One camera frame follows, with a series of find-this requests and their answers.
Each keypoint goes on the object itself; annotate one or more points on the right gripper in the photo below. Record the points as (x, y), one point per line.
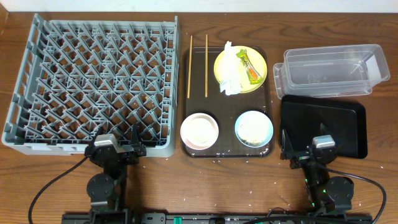
(287, 150)

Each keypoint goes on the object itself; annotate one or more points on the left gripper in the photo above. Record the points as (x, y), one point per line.
(121, 152)

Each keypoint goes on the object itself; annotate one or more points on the light blue bowl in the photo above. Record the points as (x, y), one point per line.
(257, 116)

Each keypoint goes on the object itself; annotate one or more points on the rice and shell pile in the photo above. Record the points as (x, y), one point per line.
(253, 132)

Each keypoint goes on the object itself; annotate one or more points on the white bowl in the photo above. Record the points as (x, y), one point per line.
(199, 131)

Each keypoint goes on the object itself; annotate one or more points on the green orange snack wrapper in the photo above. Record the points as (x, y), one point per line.
(253, 76)

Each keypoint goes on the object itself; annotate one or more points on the white napkin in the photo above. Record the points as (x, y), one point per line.
(230, 81)

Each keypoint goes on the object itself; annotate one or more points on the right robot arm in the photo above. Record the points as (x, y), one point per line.
(327, 194)

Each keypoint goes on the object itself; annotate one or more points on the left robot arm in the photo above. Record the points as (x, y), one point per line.
(107, 189)

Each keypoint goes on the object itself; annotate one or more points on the grey dishwasher rack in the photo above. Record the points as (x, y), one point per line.
(79, 77)

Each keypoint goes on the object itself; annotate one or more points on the black rectangular tray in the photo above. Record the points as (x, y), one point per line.
(301, 116)

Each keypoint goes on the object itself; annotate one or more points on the clear plastic bin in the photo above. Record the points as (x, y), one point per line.
(334, 71)

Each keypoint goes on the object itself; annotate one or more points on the dark brown serving tray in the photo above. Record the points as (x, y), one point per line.
(224, 109)

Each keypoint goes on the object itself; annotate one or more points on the yellow plate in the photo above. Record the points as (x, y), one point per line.
(255, 58)

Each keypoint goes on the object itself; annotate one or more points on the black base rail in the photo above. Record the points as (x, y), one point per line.
(161, 218)

